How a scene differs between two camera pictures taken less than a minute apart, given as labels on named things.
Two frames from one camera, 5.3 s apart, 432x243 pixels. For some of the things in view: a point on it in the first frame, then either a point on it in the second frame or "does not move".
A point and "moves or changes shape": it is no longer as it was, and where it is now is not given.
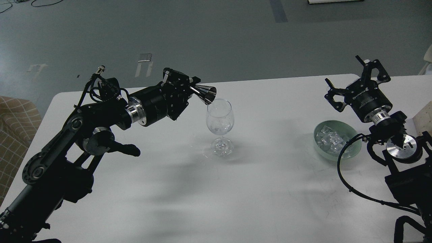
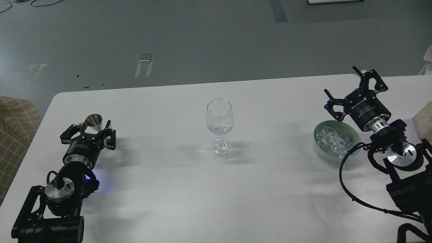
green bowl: x=330 y=136 does not move
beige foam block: x=423 y=120 does not move
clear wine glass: x=220 y=120 does not move
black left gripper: x=151 y=104 -> x=85 y=148
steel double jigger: x=207 y=94 moves or changes shape
